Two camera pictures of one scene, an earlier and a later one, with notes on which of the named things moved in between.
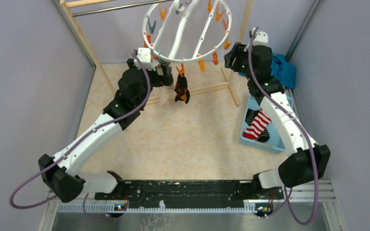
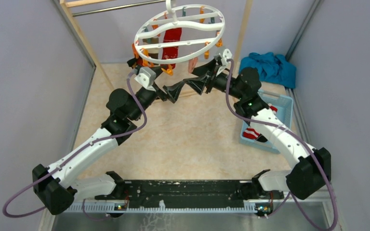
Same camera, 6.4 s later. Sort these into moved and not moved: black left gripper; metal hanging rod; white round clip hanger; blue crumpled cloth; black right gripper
Moved: black right gripper; black left gripper; white round clip hanger
Not moved: blue crumpled cloth; metal hanging rod
